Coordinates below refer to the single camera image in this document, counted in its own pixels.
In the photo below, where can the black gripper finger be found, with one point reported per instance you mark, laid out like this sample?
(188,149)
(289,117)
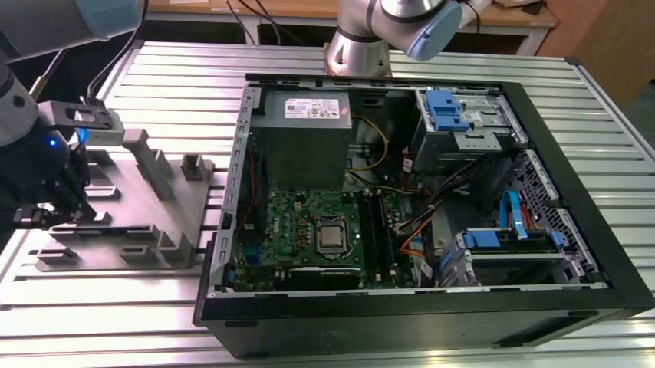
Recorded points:
(37,218)
(78,184)

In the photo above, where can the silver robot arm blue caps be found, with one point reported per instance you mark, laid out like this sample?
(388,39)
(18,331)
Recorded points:
(45,23)

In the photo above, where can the grey parts rack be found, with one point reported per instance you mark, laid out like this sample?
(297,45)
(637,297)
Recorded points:
(132,199)

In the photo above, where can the green motherboard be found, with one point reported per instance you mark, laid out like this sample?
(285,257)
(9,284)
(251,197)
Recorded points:
(287,214)

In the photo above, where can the grey power supply unit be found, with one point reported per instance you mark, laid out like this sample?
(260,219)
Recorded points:
(301,153)

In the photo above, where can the CPU socket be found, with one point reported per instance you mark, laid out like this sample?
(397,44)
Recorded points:
(332,220)

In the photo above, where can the silver CPU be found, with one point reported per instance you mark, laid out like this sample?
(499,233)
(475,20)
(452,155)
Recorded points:
(332,235)

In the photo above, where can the black graphics card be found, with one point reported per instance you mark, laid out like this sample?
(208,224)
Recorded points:
(321,278)

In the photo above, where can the silver drive cage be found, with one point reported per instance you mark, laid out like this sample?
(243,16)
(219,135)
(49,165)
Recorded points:
(444,149)

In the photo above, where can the black PC case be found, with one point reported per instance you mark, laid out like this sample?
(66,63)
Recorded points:
(409,318)

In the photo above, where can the blue drive bay latch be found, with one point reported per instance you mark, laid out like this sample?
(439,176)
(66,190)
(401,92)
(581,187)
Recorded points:
(444,111)

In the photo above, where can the silver disk bay cage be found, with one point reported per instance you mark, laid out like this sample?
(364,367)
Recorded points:
(460,274)

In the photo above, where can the hard disk in blue carrier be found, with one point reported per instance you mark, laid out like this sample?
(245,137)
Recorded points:
(485,239)

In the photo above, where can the wooden cabinet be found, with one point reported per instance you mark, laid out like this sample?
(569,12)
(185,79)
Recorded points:
(588,38)

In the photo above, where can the wooden desk white frame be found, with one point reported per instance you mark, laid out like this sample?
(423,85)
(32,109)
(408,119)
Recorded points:
(204,5)

